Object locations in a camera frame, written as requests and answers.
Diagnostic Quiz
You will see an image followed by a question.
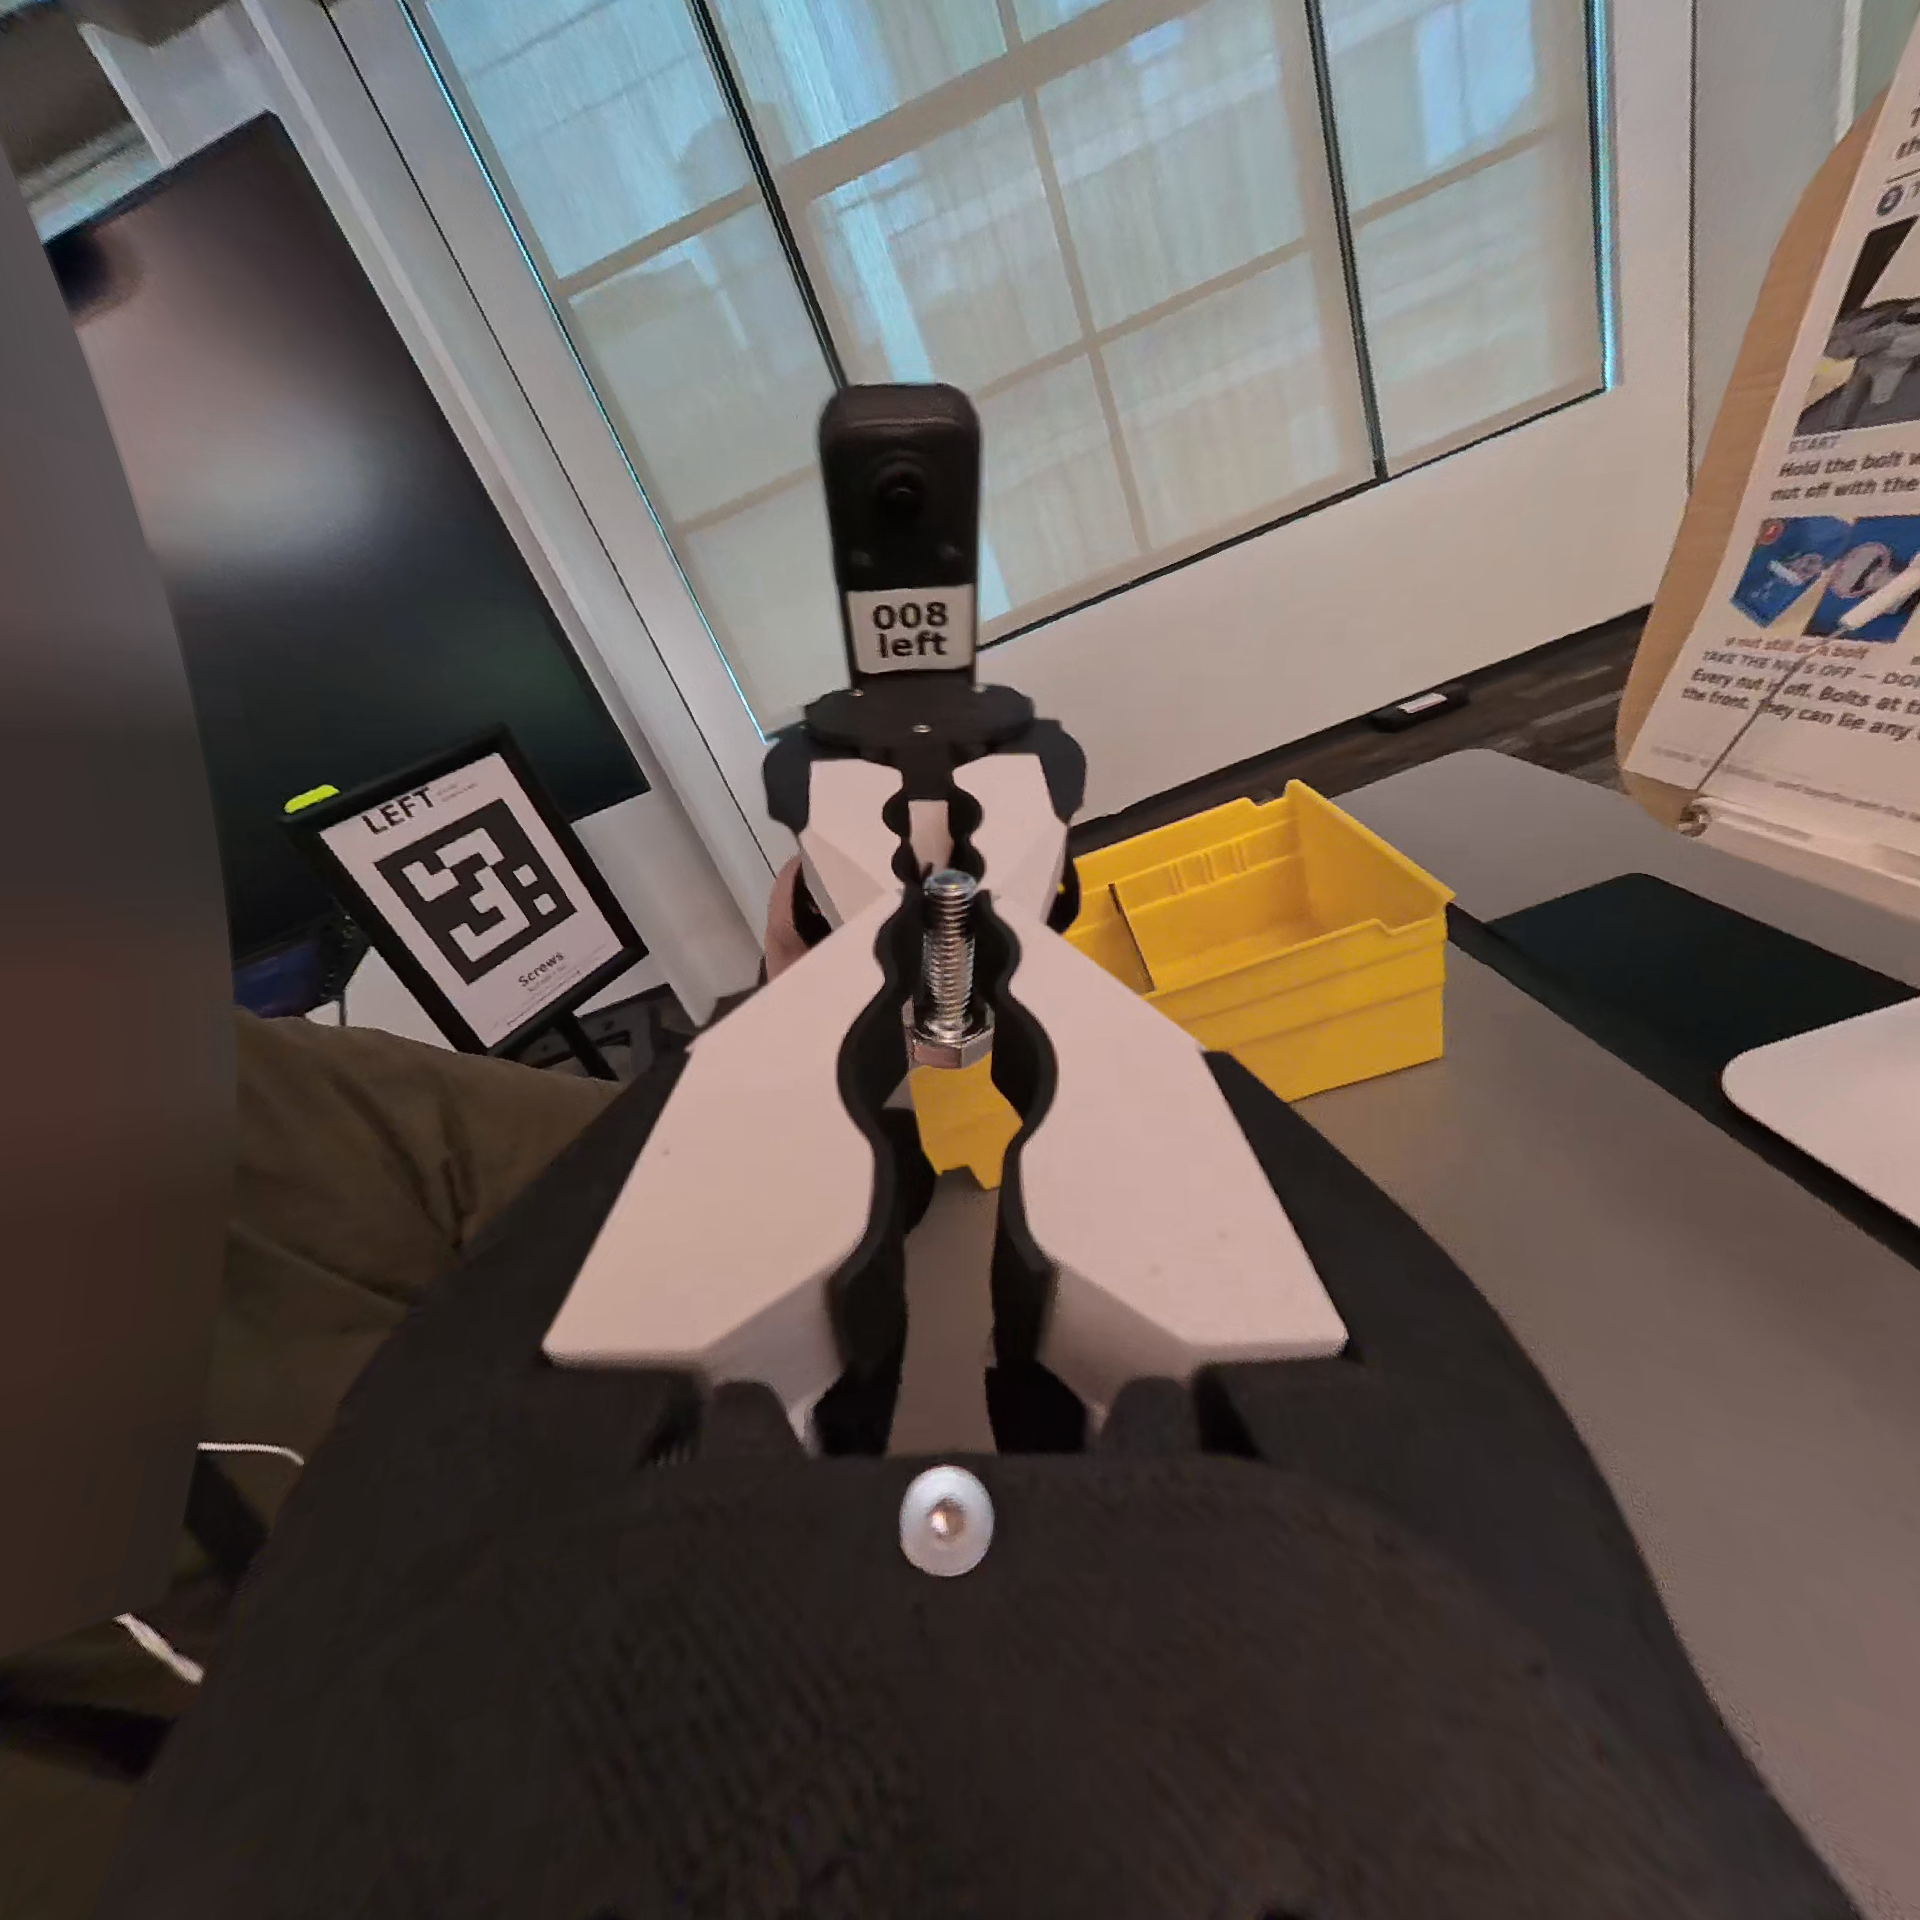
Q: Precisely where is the white pushpin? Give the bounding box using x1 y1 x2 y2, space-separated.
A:
1820 567 1920 641

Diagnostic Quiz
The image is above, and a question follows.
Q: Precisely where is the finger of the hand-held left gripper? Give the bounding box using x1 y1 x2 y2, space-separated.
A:
790 757 921 933
958 747 1072 921

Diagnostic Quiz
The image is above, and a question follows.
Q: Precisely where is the laminated instruction sheet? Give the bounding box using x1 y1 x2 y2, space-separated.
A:
1628 58 1920 817

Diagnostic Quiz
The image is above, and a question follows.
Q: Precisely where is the black table mat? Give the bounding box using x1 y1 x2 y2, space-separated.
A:
1446 872 1920 1262

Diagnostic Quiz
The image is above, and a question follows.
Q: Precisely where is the wooden display board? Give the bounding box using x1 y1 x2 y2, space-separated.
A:
1611 29 1920 915

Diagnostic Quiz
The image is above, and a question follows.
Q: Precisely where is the person's left hand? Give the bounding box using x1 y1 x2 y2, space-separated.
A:
761 865 827 981

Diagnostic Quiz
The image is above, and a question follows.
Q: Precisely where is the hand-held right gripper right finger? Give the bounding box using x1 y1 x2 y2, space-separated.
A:
975 885 1349 1454

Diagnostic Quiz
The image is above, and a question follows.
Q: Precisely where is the thin metal string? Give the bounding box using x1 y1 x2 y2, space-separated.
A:
1691 608 1853 824

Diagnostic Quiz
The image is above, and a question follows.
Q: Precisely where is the black-framed marker sign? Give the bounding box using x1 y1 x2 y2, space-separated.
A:
281 726 649 1080

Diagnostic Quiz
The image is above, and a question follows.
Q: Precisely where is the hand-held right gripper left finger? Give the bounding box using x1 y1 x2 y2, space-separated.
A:
544 881 924 1454

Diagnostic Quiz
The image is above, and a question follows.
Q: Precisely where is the silver hex bolt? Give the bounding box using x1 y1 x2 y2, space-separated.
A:
902 870 995 1071

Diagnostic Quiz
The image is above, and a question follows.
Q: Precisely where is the white flat device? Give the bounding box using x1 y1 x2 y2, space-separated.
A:
1720 995 1920 1186

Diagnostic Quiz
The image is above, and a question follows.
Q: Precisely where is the person's olive clothing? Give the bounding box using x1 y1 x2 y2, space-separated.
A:
0 1011 632 1770

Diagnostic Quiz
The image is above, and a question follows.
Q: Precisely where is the black monitor screen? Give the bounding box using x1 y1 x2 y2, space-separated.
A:
46 111 654 961

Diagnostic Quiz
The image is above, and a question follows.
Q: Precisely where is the large grid window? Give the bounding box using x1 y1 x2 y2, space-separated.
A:
397 0 1623 735

